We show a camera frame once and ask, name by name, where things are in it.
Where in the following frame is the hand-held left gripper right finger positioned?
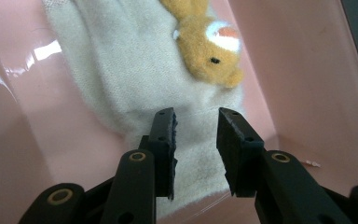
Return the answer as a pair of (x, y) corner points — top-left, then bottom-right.
(216, 107), (352, 224)

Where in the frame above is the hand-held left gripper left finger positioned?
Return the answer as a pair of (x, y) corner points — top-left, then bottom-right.
(101, 106), (178, 224)

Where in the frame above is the pink plastic basin grey rim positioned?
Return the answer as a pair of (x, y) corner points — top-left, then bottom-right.
(0, 0), (358, 224)

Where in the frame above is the beige knit glove bear face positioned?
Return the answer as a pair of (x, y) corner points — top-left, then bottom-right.
(41, 0), (246, 218)

